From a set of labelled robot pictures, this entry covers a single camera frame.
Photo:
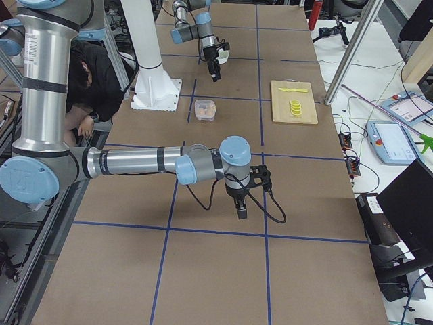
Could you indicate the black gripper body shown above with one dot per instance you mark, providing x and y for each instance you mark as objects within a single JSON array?
[
  {"x": 210, "y": 54},
  {"x": 237, "y": 195}
]

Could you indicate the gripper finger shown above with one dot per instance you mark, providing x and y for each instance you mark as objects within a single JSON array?
[
  {"x": 212, "y": 68},
  {"x": 244, "y": 208},
  {"x": 216, "y": 75},
  {"x": 239, "y": 204}
]

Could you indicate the clear plastic egg box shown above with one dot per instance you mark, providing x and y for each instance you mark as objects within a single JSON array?
[{"x": 210, "y": 107}]

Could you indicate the black computer box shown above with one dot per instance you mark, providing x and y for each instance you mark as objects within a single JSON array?
[{"x": 398, "y": 224}]

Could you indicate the white paper bowl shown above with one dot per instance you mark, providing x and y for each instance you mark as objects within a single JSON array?
[{"x": 223, "y": 56}]

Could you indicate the wooden cutting board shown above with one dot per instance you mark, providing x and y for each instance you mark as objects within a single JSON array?
[{"x": 280, "y": 103}]

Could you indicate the yellow plastic knife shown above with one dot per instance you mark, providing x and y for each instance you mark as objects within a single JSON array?
[{"x": 297, "y": 90}]

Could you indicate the black tripod stick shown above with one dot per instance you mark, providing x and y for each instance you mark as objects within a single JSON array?
[{"x": 338, "y": 29}]

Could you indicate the small circuit board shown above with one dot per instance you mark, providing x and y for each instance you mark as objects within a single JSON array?
[
  {"x": 345, "y": 140},
  {"x": 352, "y": 165}
]

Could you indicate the person in black jacket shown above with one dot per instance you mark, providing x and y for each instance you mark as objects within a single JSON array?
[{"x": 94, "y": 92}]

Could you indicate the near teach pendant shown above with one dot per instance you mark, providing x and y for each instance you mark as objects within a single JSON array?
[{"x": 391, "y": 143}]

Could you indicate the teach pendant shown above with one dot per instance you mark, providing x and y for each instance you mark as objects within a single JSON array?
[
  {"x": 410, "y": 108},
  {"x": 391, "y": 143}
]

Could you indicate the far teach pendant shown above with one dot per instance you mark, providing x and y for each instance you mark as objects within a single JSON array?
[{"x": 410, "y": 108}]

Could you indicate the reacher grabber stick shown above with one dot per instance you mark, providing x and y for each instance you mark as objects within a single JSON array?
[{"x": 427, "y": 141}]

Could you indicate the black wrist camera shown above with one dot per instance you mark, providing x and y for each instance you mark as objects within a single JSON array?
[
  {"x": 224, "y": 46},
  {"x": 260, "y": 176}
]

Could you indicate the aluminium frame post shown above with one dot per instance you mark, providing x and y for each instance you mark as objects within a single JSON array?
[{"x": 371, "y": 10}]

